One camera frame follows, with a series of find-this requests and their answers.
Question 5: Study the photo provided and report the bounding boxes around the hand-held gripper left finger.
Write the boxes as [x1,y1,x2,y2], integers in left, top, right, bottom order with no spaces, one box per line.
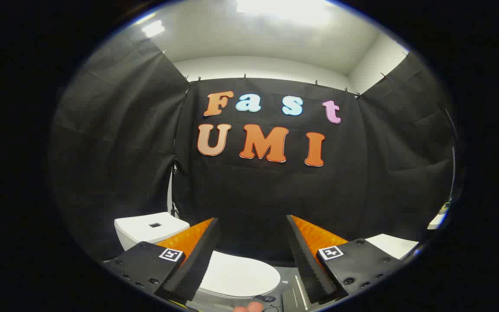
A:
[102,218,222,304]

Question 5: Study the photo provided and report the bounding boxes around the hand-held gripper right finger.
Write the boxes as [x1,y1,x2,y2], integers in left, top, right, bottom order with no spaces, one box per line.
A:
[286,214,408,305]

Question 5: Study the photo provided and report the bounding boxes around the white toilet lid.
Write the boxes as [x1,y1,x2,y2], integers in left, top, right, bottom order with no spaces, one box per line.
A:
[195,250,281,299]

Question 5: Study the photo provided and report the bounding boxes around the black round lid handle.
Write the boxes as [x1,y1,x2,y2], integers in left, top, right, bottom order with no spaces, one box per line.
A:
[253,295,285,312]

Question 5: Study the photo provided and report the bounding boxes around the white toilet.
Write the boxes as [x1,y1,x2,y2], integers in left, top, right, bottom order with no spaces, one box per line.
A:
[114,211,281,304]

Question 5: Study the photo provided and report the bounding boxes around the black stand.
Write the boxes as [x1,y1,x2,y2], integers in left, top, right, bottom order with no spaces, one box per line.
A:
[171,162,179,216]

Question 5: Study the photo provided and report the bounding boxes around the black backdrop cloth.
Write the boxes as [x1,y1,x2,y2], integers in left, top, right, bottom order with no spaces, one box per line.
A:
[50,32,456,263]

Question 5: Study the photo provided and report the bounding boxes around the white panelled cabinet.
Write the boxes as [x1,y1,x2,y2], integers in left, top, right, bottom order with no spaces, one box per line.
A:
[364,211,451,260]

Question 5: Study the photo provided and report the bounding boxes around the ceiling light panel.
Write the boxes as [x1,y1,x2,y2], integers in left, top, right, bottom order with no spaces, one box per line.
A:
[142,19,166,38]
[237,0,332,26]

